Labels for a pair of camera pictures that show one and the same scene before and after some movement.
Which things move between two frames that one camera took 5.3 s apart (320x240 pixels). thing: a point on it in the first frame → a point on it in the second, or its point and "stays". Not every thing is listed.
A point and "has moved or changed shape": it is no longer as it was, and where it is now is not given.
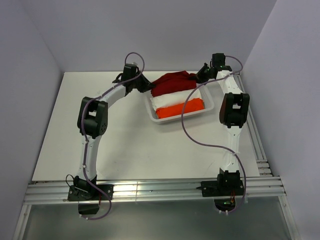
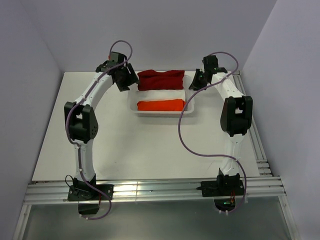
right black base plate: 216,188 stays
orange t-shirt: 176,111 → 166,105
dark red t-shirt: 174,82 has moved or changed shape
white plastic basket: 206,94 → 132,103
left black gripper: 146,87 → 132,78
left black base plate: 89,192 stays
